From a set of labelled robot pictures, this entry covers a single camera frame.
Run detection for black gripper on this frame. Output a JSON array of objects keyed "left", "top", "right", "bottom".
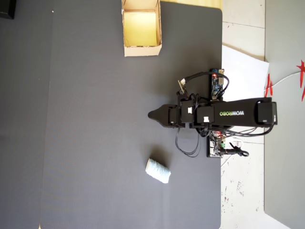
[{"left": 147, "top": 104, "right": 183, "bottom": 129}]

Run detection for block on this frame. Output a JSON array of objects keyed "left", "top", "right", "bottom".
[{"left": 145, "top": 157, "right": 172, "bottom": 185}]

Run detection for open cardboard box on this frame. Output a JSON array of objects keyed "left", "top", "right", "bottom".
[{"left": 121, "top": 0, "right": 163, "bottom": 57}]

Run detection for black box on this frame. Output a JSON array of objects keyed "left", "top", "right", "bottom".
[{"left": 0, "top": 0, "right": 15, "bottom": 20}]

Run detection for dark grey textured mat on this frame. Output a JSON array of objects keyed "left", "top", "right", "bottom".
[
  {"left": 39, "top": 0, "right": 224, "bottom": 229},
  {"left": 0, "top": 0, "right": 53, "bottom": 229}
]

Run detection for blue circuit board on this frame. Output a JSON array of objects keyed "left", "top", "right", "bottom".
[{"left": 209, "top": 68, "right": 226, "bottom": 100}]

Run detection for motor driver board green terminal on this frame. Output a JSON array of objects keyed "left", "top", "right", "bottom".
[{"left": 206, "top": 130, "right": 227, "bottom": 158}]

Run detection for black power plug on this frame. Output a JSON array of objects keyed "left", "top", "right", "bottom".
[{"left": 223, "top": 147, "right": 250, "bottom": 158}]

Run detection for black base wiring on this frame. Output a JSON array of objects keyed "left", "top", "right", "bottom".
[{"left": 209, "top": 125, "right": 275, "bottom": 139}]

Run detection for white paper sheet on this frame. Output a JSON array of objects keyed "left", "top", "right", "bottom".
[{"left": 221, "top": 44, "right": 271, "bottom": 101}]

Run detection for small red paper cutout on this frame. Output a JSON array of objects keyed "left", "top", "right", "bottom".
[{"left": 264, "top": 73, "right": 274, "bottom": 97}]

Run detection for red star paper cutout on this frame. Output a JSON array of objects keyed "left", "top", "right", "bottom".
[{"left": 296, "top": 60, "right": 305, "bottom": 102}]

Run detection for thin black servo cables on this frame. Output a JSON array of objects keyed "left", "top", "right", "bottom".
[{"left": 175, "top": 125, "right": 213, "bottom": 158}]

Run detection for bare wrist camera board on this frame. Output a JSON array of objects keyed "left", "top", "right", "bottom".
[{"left": 176, "top": 79, "right": 188, "bottom": 96}]

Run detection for black USB camera cable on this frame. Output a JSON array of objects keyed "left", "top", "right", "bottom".
[{"left": 182, "top": 71, "right": 231, "bottom": 100}]

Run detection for thin white floor cable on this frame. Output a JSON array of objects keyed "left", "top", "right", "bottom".
[{"left": 271, "top": 70, "right": 305, "bottom": 89}]

